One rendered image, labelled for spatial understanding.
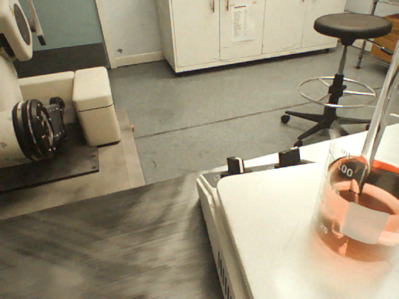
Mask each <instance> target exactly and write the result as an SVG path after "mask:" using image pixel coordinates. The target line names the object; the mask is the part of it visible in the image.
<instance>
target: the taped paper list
mask: <svg viewBox="0 0 399 299"><path fill-rule="evenodd" d="M256 3H257V1H254V2H253V3H243V4H231V6H232V43H233V42H237V41H247V40H253V39H254V11H255V4H256Z"/></svg>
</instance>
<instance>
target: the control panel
mask: <svg viewBox="0 0 399 299"><path fill-rule="evenodd" d="M300 162H307V163H308V164H310V163H315V162H311V161H308V160H305V159H301V161H300ZM276 163H278V162H276ZM276 163H271V164H263V165H258V166H253V167H245V169H250V170H252V171H253V173H255V172H263V171H267V170H272V169H275V168H274V165H275V164H276ZM222 172H225V171H222ZM222 172H210V173H204V174H202V176H203V177H204V178H205V179H206V180H207V182H208V183H209V184H210V185H211V186H212V188H216V186H217V183H218V182H219V181H220V180H221V179H222V178H221V175H220V174H221V173H222Z"/></svg>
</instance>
